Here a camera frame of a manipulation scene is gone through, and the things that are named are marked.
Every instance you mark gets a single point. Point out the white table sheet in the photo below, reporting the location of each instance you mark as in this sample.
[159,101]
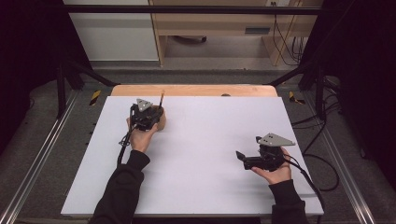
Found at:
[202,140]

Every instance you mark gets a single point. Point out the person's left hand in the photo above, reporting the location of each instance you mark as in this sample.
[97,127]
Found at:
[141,140]

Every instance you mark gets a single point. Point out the metal floor rail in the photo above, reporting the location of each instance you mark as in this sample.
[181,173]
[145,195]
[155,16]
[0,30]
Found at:
[37,161]
[345,174]

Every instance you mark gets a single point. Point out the black paintbrush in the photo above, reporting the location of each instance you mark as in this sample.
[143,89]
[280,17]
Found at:
[161,100]

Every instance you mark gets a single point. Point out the white cabinet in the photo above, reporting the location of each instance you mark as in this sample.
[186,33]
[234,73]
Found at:
[115,34]

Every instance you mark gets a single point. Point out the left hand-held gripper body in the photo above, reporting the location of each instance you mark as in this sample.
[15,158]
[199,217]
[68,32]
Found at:
[143,118]

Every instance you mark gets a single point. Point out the black horizontal frame bar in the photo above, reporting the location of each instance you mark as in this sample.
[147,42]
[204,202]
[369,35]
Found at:
[186,9]

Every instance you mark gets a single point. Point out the brown cup with animal figure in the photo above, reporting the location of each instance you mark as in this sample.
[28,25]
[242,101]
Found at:
[162,125]

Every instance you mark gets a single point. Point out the person's right hand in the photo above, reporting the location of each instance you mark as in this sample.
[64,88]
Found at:
[277,175]

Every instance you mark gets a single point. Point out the black curtain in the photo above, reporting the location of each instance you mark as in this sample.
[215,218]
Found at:
[28,46]
[361,62]

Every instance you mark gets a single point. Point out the light wooden desk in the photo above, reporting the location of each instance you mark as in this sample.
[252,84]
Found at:
[214,23]

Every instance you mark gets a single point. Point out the black metal frame stand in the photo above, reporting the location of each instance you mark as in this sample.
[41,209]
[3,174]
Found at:
[319,93]
[61,93]

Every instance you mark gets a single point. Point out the yellow black tape marker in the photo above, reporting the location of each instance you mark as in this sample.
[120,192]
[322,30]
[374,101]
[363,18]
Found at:
[292,97]
[95,97]

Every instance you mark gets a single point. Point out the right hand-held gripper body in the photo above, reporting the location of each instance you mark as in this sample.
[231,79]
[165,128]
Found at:
[267,157]

